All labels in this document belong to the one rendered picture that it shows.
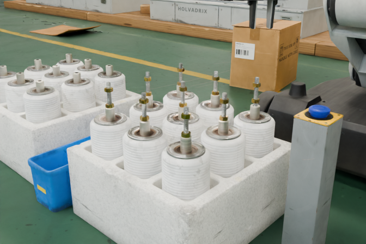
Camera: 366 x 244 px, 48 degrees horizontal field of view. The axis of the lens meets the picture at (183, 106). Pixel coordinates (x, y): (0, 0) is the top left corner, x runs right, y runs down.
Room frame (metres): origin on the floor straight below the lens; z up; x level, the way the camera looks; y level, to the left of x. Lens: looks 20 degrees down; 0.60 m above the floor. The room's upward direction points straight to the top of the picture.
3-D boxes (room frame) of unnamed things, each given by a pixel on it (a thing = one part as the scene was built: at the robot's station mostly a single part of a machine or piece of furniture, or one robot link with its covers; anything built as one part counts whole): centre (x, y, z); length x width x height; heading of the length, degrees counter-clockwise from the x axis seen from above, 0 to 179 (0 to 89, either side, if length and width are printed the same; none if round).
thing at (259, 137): (0.89, -0.17, 0.16); 0.10 x 0.10 x 0.18
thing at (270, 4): (0.90, -0.19, 0.49); 0.03 x 0.02 x 0.06; 6
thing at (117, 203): (0.89, 0.00, 0.09); 0.39 x 0.39 x 0.18; 47
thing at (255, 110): (0.89, -0.17, 0.26); 0.02 x 0.02 x 0.03
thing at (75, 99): (1.18, 0.31, 0.16); 0.10 x 0.10 x 0.18
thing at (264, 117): (0.89, -0.17, 0.25); 0.08 x 0.08 x 0.01
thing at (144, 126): (0.80, 0.08, 0.26); 0.02 x 0.02 x 0.03
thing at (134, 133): (0.80, 0.08, 0.25); 0.08 x 0.08 x 0.01
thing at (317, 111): (0.74, -0.26, 0.32); 0.04 x 0.04 x 0.02
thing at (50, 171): (1.01, 0.26, 0.06); 0.30 x 0.11 x 0.12; 137
